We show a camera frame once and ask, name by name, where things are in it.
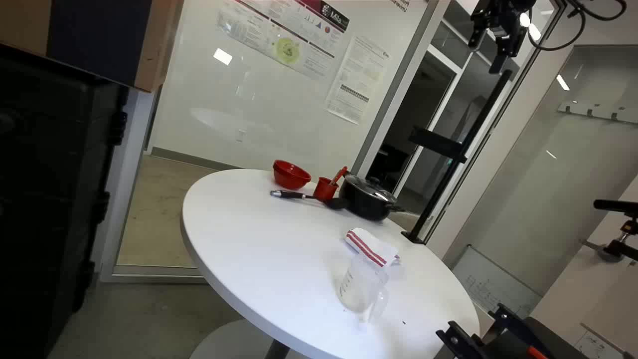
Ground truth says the white paper sheet poster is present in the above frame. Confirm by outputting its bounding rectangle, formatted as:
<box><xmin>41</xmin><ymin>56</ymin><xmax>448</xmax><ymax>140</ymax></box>
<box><xmin>324</xmin><ymin>36</ymin><xmax>394</xmax><ymax>126</ymax></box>

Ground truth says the white towel with red stripes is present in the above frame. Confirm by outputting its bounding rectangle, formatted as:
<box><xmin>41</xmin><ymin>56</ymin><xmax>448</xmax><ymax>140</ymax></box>
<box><xmin>342</xmin><ymin>226</ymin><xmax>404</xmax><ymax>271</ymax></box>

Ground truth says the black cooking pot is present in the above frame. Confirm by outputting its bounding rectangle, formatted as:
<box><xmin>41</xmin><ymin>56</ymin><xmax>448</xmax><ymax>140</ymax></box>
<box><xmin>336</xmin><ymin>186</ymin><xmax>408</xmax><ymax>224</ymax></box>

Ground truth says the black workbench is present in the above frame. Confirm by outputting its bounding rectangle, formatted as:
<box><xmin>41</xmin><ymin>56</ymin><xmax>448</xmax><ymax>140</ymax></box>
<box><xmin>484</xmin><ymin>317</ymin><xmax>589</xmax><ymax>359</ymax></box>

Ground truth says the coat hook rail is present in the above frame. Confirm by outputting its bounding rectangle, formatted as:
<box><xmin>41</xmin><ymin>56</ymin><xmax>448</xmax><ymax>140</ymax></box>
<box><xmin>555</xmin><ymin>98</ymin><xmax>638</xmax><ymax>130</ymax></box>

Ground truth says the red cup with handle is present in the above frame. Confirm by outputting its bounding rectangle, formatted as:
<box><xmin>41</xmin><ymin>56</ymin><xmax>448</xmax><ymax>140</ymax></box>
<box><xmin>312</xmin><ymin>166</ymin><xmax>350</xmax><ymax>204</ymax></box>

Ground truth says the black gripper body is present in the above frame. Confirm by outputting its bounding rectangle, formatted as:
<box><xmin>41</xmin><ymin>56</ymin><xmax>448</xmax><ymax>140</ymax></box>
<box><xmin>472</xmin><ymin>0</ymin><xmax>534</xmax><ymax>34</ymax></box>

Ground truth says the red bowl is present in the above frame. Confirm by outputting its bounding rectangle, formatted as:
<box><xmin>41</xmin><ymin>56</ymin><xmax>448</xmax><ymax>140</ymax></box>
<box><xmin>270</xmin><ymin>158</ymin><xmax>312</xmax><ymax>192</ymax></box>

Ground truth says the white cabinet with label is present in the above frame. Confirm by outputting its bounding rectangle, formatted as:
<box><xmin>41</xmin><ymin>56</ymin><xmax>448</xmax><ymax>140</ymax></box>
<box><xmin>530</xmin><ymin>176</ymin><xmax>638</xmax><ymax>359</ymax></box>

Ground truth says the thin black cable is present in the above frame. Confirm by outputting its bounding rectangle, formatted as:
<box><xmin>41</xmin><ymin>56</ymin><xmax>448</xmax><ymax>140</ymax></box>
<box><xmin>526</xmin><ymin>0</ymin><xmax>629</xmax><ymax>54</ymax></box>

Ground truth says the black stand pole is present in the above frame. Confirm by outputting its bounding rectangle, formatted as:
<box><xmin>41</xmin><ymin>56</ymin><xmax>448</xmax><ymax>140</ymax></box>
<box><xmin>400</xmin><ymin>66</ymin><xmax>518</xmax><ymax>248</ymax></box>

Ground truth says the black cabinet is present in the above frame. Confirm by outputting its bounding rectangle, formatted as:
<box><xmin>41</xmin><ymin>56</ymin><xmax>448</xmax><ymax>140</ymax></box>
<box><xmin>0</xmin><ymin>42</ymin><xmax>129</xmax><ymax>359</ymax></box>

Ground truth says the white round table base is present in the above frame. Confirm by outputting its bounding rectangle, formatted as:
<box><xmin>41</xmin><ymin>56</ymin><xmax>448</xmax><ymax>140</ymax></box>
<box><xmin>187</xmin><ymin>317</ymin><xmax>294</xmax><ymax>359</ymax></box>

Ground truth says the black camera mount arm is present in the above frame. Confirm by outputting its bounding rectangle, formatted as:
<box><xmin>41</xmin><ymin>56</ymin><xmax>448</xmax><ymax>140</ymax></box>
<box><xmin>591</xmin><ymin>196</ymin><xmax>638</xmax><ymax>263</ymax></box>

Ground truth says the clear plastic measuring jug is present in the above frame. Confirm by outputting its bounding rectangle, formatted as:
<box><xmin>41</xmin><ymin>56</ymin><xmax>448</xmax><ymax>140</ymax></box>
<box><xmin>334</xmin><ymin>254</ymin><xmax>394</xmax><ymax>321</ymax></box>

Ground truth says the black pot lid with knob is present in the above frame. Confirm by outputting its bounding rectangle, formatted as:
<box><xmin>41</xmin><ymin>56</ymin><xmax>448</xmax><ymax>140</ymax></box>
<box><xmin>340</xmin><ymin>174</ymin><xmax>400</xmax><ymax>206</ymax></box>

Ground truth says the black ladle spoon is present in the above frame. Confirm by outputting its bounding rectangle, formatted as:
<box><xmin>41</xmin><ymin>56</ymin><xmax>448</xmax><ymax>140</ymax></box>
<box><xmin>266</xmin><ymin>188</ymin><xmax>346</xmax><ymax>212</ymax></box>

